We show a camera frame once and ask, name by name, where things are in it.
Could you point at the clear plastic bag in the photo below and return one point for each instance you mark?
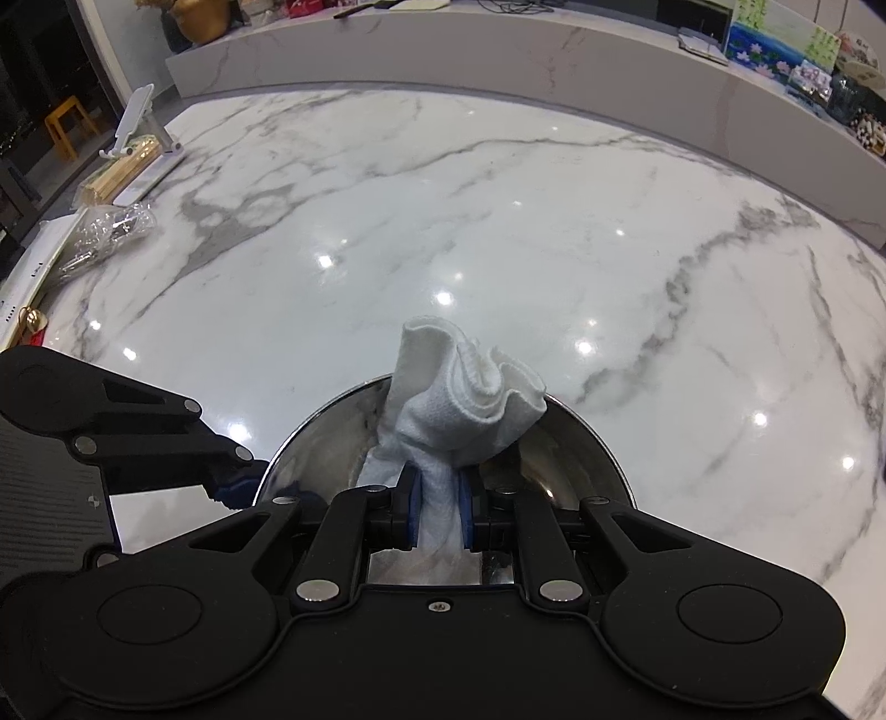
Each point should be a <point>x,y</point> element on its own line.
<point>104,232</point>

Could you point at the small photo card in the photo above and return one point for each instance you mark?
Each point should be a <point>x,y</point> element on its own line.
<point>810,79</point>

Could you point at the gold vase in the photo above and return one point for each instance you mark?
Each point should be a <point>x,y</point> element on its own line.
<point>201,17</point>

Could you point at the white cloth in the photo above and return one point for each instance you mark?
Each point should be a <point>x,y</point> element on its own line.
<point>471,408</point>

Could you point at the white phone stand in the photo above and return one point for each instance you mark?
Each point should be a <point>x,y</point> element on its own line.
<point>131,121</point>

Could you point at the grey notebook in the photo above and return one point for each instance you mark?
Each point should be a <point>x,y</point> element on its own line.
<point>702,45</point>

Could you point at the dark patterned box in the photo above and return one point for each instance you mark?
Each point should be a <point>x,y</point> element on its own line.
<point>855,100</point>

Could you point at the clear box of wooden sticks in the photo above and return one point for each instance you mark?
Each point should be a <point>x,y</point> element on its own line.
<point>121,169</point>

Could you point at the small gold bell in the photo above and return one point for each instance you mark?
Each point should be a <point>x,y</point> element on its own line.
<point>31,320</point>

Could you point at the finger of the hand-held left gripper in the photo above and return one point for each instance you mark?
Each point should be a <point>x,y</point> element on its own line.
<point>235,486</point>

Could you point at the round paper fan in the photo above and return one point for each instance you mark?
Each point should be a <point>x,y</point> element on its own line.
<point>862,52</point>

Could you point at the lotus pond painting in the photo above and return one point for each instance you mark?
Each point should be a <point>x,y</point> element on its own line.
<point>768,45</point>

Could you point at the stainless steel bowl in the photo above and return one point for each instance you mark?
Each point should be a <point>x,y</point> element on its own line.
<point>581,457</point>

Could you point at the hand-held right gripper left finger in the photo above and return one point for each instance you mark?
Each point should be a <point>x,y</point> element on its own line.
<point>411,516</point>

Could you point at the white flat box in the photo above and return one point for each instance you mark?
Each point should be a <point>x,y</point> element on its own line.
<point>34,270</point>

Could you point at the yellow stool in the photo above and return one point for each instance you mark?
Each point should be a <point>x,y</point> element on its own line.
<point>69,118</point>

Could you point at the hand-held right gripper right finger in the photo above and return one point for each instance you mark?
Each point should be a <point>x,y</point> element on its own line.
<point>466,516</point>

